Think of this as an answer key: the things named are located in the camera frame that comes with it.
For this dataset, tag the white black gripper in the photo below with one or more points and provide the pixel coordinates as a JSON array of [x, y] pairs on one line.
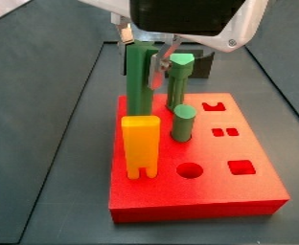
[[220, 24]]

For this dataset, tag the green star-profile bar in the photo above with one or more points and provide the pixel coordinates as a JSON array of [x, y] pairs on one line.
[[139, 93]]

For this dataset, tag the black curved fixture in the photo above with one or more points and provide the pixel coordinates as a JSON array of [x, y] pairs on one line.
[[203, 62]]

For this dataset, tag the green pentagon-head peg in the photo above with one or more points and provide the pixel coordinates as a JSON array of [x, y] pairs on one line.
[[179, 72]]

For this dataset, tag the green cylinder peg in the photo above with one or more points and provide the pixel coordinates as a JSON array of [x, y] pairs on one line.
[[183, 122]]

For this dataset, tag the yellow rounded peg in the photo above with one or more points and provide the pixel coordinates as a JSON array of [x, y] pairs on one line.
[[141, 141]]

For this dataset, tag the red shape-sorter block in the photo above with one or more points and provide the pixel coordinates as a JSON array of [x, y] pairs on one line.
[[214, 176]]

